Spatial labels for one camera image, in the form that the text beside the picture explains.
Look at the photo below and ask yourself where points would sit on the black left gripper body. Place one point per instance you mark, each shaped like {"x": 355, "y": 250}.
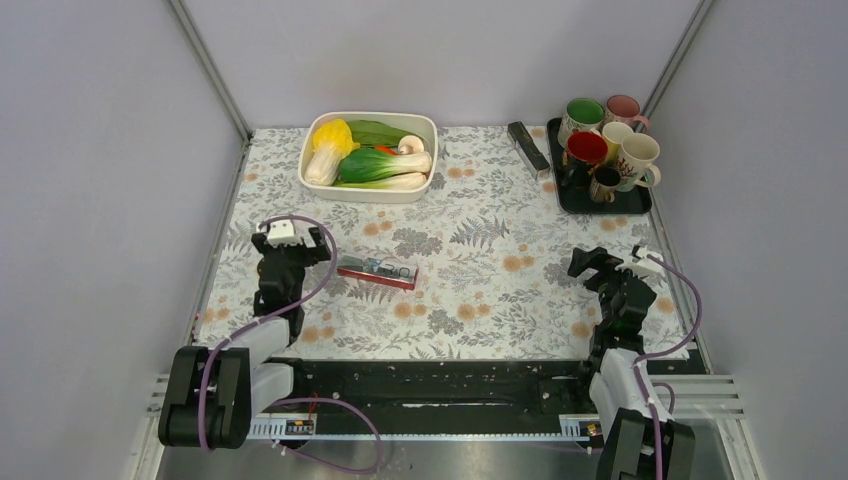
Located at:
{"x": 299, "y": 256}

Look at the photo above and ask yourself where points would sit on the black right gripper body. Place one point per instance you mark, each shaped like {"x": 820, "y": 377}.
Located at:
{"x": 607, "y": 283}

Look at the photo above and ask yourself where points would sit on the small brown mug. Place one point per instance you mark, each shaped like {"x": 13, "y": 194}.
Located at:
{"x": 604, "y": 182}

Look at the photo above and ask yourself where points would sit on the black interior mug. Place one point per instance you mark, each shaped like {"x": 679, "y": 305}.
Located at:
{"x": 584, "y": 152}

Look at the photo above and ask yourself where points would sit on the tall floral beige mug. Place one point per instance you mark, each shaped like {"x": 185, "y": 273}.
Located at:
{"x": 636, "y": 162}

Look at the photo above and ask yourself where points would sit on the yellow mug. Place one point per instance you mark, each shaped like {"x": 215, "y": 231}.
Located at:
{"x": 613, "y": 133}

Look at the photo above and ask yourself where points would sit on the cream christmas mug green inside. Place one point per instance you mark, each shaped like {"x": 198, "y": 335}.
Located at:
{"x": 581, "y": 114}

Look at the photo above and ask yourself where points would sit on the pink ghost pattern mug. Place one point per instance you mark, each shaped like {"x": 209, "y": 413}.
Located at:
{"x": 625, "y": 109}

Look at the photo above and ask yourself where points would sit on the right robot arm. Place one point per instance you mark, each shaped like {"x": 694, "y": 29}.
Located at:
{"x": 642, "y": 440}

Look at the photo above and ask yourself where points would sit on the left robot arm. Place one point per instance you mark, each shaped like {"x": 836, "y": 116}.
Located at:
{"x": 212, "y": 395}

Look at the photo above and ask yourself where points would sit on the black tray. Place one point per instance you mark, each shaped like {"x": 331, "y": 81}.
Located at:
{"x": 577, "y": 201}

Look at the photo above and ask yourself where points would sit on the floral tablecloth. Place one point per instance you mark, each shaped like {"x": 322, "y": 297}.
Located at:
{"x": 490, "y": 244}

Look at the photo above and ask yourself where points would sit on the red silver gum box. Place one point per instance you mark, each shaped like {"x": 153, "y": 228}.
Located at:
{"x": 379, "y": 271}

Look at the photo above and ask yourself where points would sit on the green bok choy toy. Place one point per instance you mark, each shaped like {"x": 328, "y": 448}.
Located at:
{"x": 369, "y": 165}

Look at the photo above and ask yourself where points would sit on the white vegetable tray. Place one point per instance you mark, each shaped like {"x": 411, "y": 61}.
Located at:
{"x": 418, "y": 125}

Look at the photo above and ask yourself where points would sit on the black rectangular box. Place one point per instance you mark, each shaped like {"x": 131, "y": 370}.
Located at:
{"x": 535, "y": 162}

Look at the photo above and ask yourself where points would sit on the white napa cabbage toy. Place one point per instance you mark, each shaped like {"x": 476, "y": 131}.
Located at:
{"x": 331, "y": 143}

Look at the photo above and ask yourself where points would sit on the green leek stalk toy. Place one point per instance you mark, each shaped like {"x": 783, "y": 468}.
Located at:
{"x": 407, "y": 181}

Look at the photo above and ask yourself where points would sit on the green leaf vegetable toy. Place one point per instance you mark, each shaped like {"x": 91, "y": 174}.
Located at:
{"x": 368, "y": 133}

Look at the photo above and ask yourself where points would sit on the mushroom toy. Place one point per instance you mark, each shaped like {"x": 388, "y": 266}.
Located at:
{"x": 410, "y": 144}

